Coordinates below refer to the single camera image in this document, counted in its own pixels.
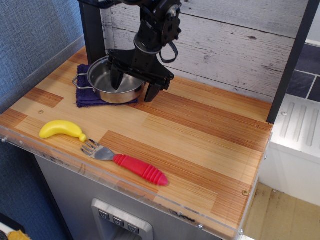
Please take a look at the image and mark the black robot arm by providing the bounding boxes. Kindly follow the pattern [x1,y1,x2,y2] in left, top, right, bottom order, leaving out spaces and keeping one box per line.
[79,0,181,104]

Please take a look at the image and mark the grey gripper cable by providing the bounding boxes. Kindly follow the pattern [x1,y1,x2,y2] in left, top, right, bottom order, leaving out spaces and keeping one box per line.
[158,41,179,64]

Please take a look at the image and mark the white ribbed cabinet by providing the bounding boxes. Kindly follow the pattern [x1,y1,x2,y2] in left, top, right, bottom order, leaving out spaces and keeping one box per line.
[259,94,320,206]

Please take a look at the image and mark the black frame post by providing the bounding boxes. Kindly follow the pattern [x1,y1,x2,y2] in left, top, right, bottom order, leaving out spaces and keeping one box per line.
[79,2,106,64]
[266,0,320,124]

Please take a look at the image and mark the clear acrylic table edge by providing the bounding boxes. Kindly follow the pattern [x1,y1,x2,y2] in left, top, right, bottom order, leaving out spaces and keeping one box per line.
[0,124,268,240]

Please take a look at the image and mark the black left frame post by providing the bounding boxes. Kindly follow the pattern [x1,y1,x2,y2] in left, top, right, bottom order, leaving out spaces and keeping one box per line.
[79,2,106,64]

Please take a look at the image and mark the black right frame post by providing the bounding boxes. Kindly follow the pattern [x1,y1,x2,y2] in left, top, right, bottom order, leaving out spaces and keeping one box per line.
[266,0,320,124]

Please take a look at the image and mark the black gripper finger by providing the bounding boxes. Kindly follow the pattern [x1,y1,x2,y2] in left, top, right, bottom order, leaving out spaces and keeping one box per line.
[144,83,162,103]
[110,64,124,90]

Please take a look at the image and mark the yellow black object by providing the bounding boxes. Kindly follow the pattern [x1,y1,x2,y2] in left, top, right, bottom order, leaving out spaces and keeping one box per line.
[0,226,31,240]

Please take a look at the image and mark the fork with red handle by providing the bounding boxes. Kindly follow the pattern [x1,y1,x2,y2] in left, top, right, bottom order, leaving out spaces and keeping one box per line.
[80,139,169,186]

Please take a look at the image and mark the yellow toy banana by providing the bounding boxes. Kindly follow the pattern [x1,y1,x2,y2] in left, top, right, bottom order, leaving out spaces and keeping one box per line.
[39,120,87,142]

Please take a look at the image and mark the silver dispenser button panel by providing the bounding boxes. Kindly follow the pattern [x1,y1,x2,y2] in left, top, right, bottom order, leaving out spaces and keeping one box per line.
[91,198,154,240]

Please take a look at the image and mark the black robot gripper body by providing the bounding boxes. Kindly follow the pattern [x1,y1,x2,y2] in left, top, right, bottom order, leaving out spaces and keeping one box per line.
[107,40,174,90]

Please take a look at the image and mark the purple folded towel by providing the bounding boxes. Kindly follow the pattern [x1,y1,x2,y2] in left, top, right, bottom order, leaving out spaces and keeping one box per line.
[76,64,138,108]

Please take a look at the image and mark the stainless steel pot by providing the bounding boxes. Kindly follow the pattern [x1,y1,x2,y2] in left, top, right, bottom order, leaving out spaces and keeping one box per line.
[72,56,146,105]

